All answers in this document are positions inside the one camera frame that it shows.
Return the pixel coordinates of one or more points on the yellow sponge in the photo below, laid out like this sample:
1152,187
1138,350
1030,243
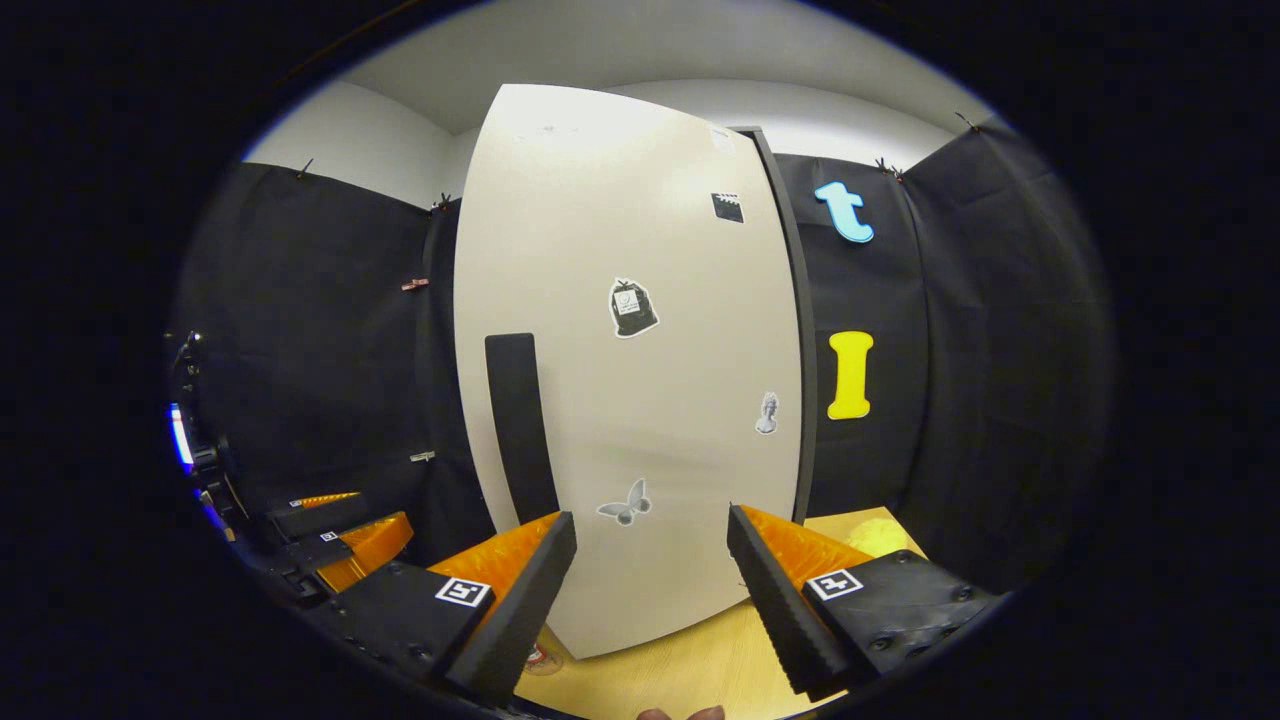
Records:
880,535

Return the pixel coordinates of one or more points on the beige cabinet door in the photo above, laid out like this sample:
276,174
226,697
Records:
650,450

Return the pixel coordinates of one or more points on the dark grey cabinet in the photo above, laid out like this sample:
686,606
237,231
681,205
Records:
800,350

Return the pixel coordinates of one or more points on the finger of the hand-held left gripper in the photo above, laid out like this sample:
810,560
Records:
370,545
325,515

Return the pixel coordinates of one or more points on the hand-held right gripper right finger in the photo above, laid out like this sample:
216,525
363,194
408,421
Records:
780,600

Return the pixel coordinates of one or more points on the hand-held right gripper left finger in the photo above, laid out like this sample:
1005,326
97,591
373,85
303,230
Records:
520,600

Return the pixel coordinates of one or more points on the black backdrop cloth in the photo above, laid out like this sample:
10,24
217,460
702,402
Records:
1000,400

